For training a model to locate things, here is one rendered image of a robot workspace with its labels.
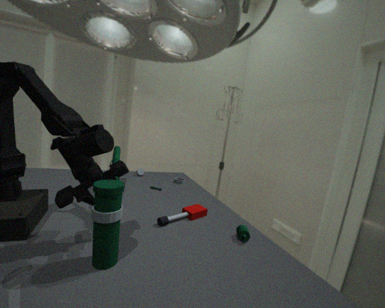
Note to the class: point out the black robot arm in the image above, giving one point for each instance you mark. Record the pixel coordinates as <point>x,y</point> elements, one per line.
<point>58,118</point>

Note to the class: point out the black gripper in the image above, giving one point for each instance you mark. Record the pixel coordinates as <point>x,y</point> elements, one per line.
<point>87,172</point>

